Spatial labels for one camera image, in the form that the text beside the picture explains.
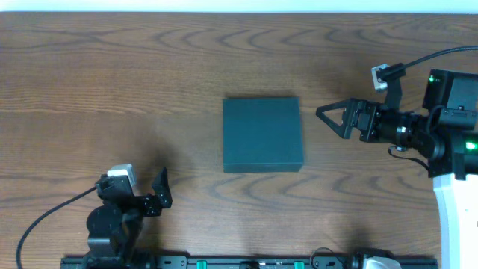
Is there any dark green box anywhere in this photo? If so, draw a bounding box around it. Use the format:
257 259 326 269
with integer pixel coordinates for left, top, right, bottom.
223 97 304 173

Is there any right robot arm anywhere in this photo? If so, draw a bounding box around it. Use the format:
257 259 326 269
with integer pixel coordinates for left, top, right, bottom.
316 65 477 268

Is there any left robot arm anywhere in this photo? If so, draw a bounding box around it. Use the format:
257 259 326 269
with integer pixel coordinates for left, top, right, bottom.
81 164 173 268

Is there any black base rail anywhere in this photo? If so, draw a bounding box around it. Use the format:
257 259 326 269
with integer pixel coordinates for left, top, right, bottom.
60 247 438 269

